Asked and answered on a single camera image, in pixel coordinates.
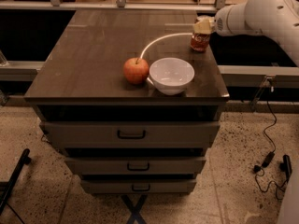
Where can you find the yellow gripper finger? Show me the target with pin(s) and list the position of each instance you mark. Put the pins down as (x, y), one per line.
(204, 26)

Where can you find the red coke can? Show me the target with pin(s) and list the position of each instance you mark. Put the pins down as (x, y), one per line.
(199, 42)

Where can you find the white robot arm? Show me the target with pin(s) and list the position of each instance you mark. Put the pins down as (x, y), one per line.
(275, 19)

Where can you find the white bowl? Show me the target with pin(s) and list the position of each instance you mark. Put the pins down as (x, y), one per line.
(170, 76)

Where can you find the red apple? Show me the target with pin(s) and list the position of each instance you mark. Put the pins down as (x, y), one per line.
(136, 70)

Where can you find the grey drawer cabinet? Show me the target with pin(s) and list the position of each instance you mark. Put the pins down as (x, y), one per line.
(129, 103)

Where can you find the top drawer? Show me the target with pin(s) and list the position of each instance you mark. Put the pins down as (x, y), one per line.
(128, 134)

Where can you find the drawer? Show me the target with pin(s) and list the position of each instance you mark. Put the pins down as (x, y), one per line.
(136, 165)
(128, 134)
(138, 186)

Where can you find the black right floor bar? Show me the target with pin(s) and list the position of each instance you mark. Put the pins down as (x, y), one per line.
(286, 166)

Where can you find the black floor bar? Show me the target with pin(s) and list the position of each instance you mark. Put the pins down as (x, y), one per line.
(286, 166)
(7, 187)

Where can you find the bottom drawer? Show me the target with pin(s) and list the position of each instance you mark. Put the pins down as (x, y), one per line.
(138, 186)

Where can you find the middle drawer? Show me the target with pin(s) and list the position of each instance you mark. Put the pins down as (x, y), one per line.
(136, 165)

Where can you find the blue cross floor tape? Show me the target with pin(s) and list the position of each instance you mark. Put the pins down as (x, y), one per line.
(135, 209)

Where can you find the black left floor bar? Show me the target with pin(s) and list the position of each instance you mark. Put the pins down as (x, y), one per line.
(7, 187)

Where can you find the metal shelf rail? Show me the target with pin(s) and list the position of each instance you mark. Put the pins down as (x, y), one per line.
(109, 5)

